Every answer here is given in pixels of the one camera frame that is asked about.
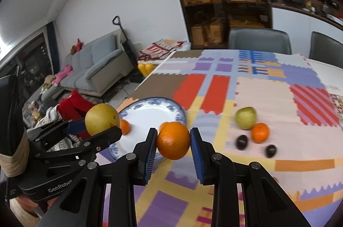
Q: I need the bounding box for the yellow-brown pear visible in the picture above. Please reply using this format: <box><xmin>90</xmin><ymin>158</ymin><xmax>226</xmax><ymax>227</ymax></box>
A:
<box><xmin>85</xmin><ymin>103</ymin><xmax>120</xmax><ymax>136</ymax></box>

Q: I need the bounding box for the orange tangerine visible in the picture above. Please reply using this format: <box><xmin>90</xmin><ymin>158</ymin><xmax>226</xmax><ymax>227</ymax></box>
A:
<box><xmin>251</xmin><ymin>123</ymin><xmax>270</xmax><ymax>143</ymax></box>

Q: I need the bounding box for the orange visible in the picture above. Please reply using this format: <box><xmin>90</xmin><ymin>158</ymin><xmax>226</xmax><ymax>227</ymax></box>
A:
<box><xmin>157</xmin><ymin>121</ymin><xmax>191</xmax><ymax>160</ymax></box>

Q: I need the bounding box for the green apple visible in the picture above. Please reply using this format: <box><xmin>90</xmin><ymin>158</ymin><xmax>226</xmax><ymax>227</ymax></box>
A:
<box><xmin>235</xmin><ymin>106</ymin><xmax>257</xmax><ymax>130</ymax></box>

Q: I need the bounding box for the left hand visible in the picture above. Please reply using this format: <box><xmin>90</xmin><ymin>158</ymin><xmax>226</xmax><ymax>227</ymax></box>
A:
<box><xmin>12</xmin><ymin>195</ymin><xmax>57</xmax><ymax>215</ymax></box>

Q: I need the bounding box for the red cloth item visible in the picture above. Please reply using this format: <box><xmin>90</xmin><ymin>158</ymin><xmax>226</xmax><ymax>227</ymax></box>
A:
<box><xmin>56</xmin><ymin>90</ymin><xmax>95</xmax><ymax>139</ymax></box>

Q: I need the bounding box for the tangerine on plate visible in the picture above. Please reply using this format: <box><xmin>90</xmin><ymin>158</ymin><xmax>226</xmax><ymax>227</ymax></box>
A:
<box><xmin>120</xmin><ymin>120</ymin><xmax>131</xmax><ymax>135</ymax></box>

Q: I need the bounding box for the dark plum right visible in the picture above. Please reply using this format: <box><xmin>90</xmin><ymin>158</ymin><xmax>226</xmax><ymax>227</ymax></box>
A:
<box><xmin>265</xmin><ymin>144</ymin><xmax>277</xmax><ymax>158</ymax></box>

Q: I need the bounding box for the dark plum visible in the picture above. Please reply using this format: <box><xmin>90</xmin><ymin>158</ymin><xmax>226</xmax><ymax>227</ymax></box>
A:
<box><xmin>265</xmin><ymin>144</ymin><xmax>277</xmax><ymax>158</ymax></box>
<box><xmin>235</xmin><ymin>135</ymin><xmax>248</xmax><ymax>150</ymax></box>

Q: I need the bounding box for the blue white porcelain plate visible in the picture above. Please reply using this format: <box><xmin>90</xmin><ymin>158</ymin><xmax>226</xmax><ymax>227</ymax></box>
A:
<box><xmin>107</xmin><ymin>97</ymin><xmax>187</xmax><ymax>161</ymax></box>

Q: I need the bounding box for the pink plush toy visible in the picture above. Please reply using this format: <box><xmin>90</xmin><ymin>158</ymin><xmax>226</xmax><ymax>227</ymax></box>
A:
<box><xmin>52</xmin><ymin>65</ymin><xmax>73</xmax><ymax>86</ymax></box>

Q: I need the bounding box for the dark plum left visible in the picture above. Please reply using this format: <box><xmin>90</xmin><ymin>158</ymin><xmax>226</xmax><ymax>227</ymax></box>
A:
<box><xmin>235</xmin><ymin>135</ymin><xmax>248</xmax><ymax>150</ymax></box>

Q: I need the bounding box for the grey sofa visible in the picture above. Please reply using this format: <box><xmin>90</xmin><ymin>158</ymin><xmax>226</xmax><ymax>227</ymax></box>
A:
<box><xmin>41</xmin><ymin>30</ymin><xmax>134</xmax><ymax>102</ymax></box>

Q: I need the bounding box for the tangerine at plate edge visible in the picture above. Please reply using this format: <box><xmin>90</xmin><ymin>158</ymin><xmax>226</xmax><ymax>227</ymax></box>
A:
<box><xmin>159</xmin><ymin>121</ymin><xmax>169</xmax><ymax>132</ymax></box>

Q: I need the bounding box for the black upright vacuum cleaner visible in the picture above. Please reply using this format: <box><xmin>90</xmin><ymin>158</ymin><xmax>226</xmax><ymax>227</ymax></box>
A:
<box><xmin>112</xmin><ymin>15</ymin><xmax>138</xmax><ymax>67</ymax></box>

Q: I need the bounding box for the folded striped cloth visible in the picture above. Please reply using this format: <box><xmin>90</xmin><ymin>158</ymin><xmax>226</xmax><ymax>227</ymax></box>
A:
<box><xmin>137</xmin><ymin>39</ymin><xmax>185</xmax><ymax>61</ymax></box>

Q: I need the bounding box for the patterned floral table mat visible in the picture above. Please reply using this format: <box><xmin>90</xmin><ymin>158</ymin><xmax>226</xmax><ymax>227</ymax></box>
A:
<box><xmin>330</xmin><ymin>94</ymin><xmax>343</xmax><ymax>128</ymax></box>

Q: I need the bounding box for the grey chair left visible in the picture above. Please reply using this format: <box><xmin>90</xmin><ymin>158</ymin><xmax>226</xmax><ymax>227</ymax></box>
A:
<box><xmin>229</xmin><ymin>27</ymin><xmax>292</xmax><ymax>55</ymax></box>

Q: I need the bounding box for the grey chair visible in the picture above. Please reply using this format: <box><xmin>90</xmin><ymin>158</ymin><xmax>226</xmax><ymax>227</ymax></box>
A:
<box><xmin>229</xmin><ymin>27</ymin><xmax>292</xmax><ymax>55</ymax></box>
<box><xmin>309</xmin><ymin>31</ymin><xmax>343</xmax><ymax>69</ymax></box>

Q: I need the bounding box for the grey chair right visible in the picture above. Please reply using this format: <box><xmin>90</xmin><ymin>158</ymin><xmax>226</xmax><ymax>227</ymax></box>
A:
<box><xmin>309</xmin><ymin>31</ymin><xmax>343</xmax><ymax>69</ymax></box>

